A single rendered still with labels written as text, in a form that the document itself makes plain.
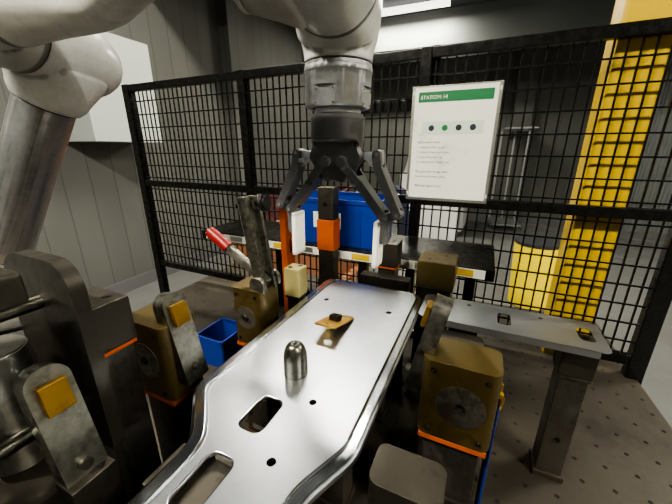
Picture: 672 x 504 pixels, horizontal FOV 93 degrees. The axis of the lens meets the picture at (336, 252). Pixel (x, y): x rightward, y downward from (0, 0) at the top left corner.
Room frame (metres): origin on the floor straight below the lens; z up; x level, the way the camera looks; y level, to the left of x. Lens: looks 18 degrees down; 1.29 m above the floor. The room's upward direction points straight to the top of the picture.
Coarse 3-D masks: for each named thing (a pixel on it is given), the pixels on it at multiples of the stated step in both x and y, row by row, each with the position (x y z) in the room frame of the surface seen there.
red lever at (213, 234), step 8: (208, 232) 0.57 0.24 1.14; (216, 232) 0.58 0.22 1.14; (216, 240) 0.57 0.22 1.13; (224, 240) 0.57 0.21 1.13; (224, 248) 0.56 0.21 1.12; (232, 248) 0.56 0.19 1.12; (232, 256) 0.55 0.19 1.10; (240, 256) 0.55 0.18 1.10; (240, 264) 0.55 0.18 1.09; (248, 264) 0.54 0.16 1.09
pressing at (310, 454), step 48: (336, 288) 0.63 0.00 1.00; (384, 288) 0.64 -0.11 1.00; (288, 336) 0.45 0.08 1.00; (336, 336) 0.45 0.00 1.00; (384, 336) 0.45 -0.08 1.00; (240, 384) 0.34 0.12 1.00; (288, 384) 0.34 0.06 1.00; (336, 384) 0.34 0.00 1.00; (384, 384) 0.34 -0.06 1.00; (192, 432) 0.26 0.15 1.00; (240, 432) 0.26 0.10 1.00; (288, 432) 0.26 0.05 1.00; (336, 432) 0.26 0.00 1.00; (240, 480) 0.21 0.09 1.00; (288, 480) 0.21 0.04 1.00; (336, 480) 0.22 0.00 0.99
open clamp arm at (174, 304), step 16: (160, 304) 0.37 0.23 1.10; (176, 304) 0.37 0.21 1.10; (160, 320) 0.37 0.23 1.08; (176, 320) 0.37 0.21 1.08; (192, 320) 0.39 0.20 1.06; (176, 336) 0.37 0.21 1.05; (192, 336) 0.38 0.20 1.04; (176, 352) 0.36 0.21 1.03; (192, 352) 0.38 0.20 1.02; (176, 368) 0.36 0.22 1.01; (192, 368) 0.37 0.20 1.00
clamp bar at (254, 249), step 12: (240, 204) 0.53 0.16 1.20; (252, 204) 0.53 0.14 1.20; (264, 204) 0.52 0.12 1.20; (240, 216) 0.53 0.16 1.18; (252, 216) 0.53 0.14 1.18; (252, 228) 0.52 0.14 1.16; (264, 228) 0.55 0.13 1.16; (252, 240) 0.52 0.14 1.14; (264, 240) 0.55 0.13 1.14; (252, 252) 0.52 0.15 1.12; (264, 252) 0.55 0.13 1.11; (252, 264) 0.52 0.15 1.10; (264, 264) 0.54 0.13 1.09; (264, 276) 0.52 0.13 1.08
